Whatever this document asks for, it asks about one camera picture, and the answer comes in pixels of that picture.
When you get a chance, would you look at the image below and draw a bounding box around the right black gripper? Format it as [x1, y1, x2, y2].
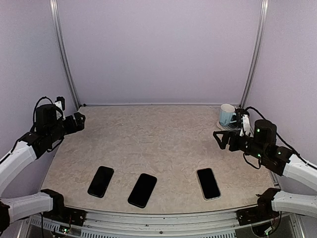
[213, 129, 267, 161]

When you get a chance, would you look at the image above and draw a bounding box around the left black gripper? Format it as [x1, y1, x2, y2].
[47, 112, 85, 142]

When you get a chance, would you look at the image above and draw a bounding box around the clear phone case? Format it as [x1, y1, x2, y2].
[196, 167, 221, 200]

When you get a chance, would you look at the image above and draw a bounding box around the black phone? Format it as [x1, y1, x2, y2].
[128, 173, 157, 208]
[87, 166, 114, 198]

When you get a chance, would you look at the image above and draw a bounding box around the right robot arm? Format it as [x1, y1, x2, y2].
[213, 109, 317, 220]

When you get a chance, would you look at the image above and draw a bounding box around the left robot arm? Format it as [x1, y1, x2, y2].
[0, 97, 86, 231]

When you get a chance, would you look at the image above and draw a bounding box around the white coaster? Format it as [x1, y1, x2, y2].
[216, 121, 241, 131]

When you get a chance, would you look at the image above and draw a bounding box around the light blue mug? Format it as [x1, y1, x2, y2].
[219, 104, 237, 126]

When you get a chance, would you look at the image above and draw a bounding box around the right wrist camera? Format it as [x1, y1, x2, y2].
[235, 108, 251, 136]

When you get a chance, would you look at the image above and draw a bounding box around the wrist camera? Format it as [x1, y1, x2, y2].
[54, 96, 65, 111]
[235, 108, 251, 136]

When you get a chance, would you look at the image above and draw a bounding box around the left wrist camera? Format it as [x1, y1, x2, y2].
[54, 96, 65, 111]

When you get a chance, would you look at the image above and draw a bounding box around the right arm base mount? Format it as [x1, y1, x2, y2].
[236, 206, 279, 226]

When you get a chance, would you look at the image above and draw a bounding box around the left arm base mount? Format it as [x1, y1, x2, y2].
[43, 207, 87, 227]

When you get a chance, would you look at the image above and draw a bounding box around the left aluminium frame post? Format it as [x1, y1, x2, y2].
[50, 0, 81, 110]

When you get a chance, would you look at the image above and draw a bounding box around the aluminium frame post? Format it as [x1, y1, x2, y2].
[239, 0, 269, 108]
[50, 0, 81, 110]

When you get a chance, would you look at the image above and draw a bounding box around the front aluminium rail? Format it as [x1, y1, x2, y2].
[17, 210, 305, 238]

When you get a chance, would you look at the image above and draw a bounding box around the right aluminium frame post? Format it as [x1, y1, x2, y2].
[239, 0, 269, 108]

